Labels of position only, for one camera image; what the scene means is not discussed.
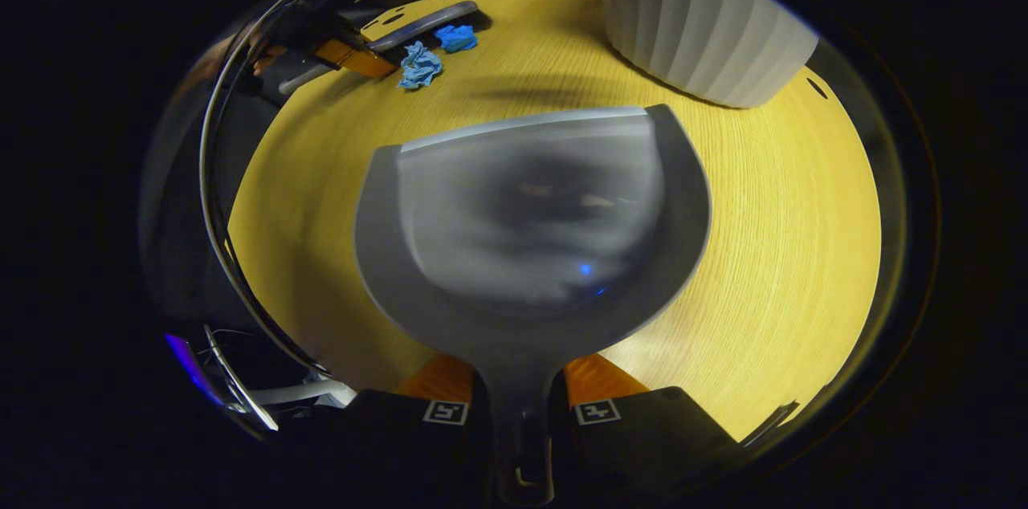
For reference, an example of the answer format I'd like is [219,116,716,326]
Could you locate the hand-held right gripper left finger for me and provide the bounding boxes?
[321,354,492,487]

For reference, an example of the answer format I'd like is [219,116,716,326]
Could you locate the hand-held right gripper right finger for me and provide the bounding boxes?
[553,354,741,494]

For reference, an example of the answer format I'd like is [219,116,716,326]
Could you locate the blue paper scrap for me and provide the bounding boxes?
[398,41,444,91]
[435,24,479,54]

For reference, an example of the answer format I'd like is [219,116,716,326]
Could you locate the small grey broom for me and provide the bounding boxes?
[365,1,480,53]

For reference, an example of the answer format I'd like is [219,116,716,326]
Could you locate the grey plastic dustpan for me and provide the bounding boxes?
[353,104,713,507]

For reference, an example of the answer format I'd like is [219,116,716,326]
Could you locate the grey ribbed garbage bin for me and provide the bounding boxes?
[586,0,820,110]

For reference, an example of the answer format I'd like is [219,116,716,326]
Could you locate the wooden desktop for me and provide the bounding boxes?
[227,0,882,442]

